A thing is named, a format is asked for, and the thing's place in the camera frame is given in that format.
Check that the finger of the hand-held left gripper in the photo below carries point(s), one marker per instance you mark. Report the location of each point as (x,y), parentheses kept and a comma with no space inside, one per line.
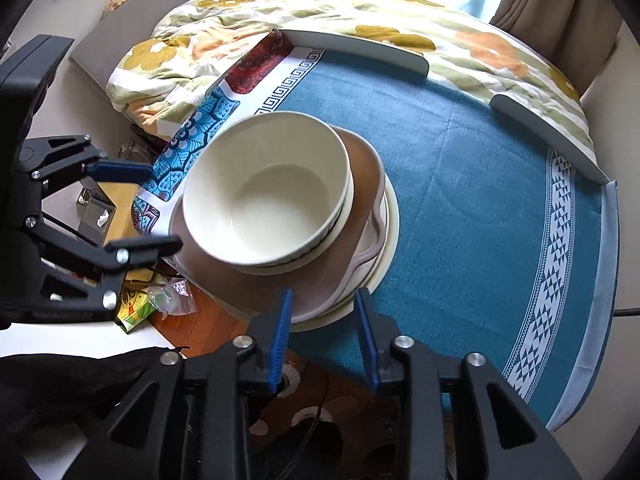
(125,171)
(140,249)

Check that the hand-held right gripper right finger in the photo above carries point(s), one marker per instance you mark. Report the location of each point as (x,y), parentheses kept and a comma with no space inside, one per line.
(365,340)

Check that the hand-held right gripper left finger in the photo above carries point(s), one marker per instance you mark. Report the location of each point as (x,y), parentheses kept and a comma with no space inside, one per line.
(280,340)

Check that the large white deep plate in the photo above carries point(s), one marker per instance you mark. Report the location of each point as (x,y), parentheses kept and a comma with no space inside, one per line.
(350,305)

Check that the large cream plate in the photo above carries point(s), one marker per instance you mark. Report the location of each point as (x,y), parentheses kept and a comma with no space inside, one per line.
(395,240)

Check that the small cream bowl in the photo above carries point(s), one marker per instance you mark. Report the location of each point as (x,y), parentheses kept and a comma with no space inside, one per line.
(260,195)

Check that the glass jar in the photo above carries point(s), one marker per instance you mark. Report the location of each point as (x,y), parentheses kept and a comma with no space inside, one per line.
(132,151)

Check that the yellow wooden stool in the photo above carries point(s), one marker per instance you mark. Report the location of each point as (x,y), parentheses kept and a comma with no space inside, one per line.
(122,210)

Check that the silver tissue holder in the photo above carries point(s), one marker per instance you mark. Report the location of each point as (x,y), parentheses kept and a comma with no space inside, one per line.
(95,210)

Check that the clear plastic bag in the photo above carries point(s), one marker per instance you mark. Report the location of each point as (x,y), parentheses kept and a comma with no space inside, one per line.
(175,295)

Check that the yellow green packet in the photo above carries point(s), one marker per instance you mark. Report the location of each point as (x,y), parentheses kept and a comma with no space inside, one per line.
(135,312)

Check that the brown flower rug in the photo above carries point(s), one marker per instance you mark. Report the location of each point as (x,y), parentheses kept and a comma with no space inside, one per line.
(310,410)

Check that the grey mattress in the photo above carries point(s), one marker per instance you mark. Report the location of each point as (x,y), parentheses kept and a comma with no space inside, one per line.
(125,45)

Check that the patterned tissue box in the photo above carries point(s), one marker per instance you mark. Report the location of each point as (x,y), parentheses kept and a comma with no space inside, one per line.
(119,1)

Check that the dark cloth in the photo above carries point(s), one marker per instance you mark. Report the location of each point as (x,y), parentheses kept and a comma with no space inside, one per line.
(75,390)

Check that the blue tablecloth with patterned border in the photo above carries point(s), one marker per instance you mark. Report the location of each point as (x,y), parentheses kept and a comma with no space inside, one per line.
(475,185)

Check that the grey rimmed tray table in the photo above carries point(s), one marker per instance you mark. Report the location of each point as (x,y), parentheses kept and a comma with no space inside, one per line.
(360,45)

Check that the floral striped blanket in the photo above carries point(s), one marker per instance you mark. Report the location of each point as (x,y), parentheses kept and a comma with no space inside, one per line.
(350,20)

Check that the brown curtain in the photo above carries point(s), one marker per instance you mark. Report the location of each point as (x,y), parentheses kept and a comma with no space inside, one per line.
(545,5)

